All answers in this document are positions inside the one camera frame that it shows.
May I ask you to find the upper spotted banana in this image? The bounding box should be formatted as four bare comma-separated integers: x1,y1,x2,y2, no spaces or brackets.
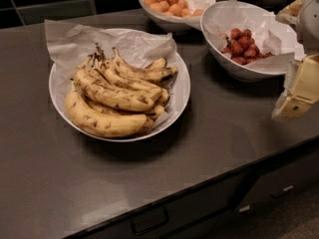
94,47,162,102

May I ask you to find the small rear banana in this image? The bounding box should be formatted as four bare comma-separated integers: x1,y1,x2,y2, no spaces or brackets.
147,58,166,69

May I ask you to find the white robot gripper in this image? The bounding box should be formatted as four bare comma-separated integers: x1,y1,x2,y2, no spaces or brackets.
272,0,319,122

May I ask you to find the white paper under red fruit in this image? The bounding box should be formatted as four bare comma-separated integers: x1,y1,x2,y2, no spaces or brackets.
202,0,306,76

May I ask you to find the white bowl with red fruit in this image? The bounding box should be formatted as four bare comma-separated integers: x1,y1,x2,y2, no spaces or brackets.
199,0,305,84

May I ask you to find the white paper under bananas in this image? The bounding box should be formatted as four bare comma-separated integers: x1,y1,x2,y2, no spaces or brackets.
44,19,179,131

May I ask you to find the white bowl with orange fruit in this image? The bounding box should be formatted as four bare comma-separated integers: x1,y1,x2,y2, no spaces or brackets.
136,0,217,35

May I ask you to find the back banana with dark tip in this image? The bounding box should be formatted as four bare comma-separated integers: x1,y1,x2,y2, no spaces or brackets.
112,48,178,85

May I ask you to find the pile of red fruit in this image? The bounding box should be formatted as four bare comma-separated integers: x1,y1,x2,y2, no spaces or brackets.
220,28,273,66

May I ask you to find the black drawer handle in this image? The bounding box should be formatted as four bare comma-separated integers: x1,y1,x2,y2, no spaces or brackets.
271,185,295,199
131,207,169,236

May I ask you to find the left black drawer handle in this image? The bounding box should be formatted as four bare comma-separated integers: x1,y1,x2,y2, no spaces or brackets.
131,207,169,236

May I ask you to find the pile of orange fruit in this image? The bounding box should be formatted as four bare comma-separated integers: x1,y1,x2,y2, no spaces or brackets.
144,0,203,18

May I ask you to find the spotted middle banana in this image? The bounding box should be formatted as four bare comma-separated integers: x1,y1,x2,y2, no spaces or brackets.
73,55,155,112

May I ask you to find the front yellow banana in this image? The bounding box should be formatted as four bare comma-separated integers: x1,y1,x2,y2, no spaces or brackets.
65,91,153,137

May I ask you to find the spotted banana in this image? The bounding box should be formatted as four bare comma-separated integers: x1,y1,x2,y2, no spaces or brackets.
94,47,162,102
73,55,155,112

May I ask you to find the large white banana bowl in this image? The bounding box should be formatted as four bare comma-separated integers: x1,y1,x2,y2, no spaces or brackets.
48,28,192,143

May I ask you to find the right black drawer handle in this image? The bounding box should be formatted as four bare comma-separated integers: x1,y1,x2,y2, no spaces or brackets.
271,185,295,199

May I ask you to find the dark cabinet drawer front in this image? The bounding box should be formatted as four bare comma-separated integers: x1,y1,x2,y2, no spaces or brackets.
64,138,319,239

